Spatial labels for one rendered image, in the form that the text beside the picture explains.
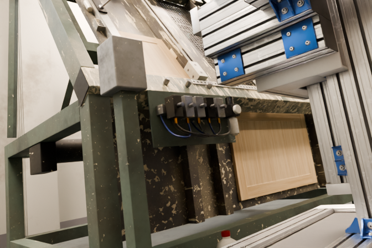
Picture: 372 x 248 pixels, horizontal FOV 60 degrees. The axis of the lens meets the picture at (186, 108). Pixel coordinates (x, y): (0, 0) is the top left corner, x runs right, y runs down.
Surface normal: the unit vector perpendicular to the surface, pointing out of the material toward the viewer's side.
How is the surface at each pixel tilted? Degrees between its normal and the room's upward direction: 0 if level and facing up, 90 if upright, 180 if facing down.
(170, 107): 90
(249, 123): 90
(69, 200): 90
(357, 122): 90
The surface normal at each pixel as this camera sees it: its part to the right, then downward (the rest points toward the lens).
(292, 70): -0.69, -0.05
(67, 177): 0.71, -0.22
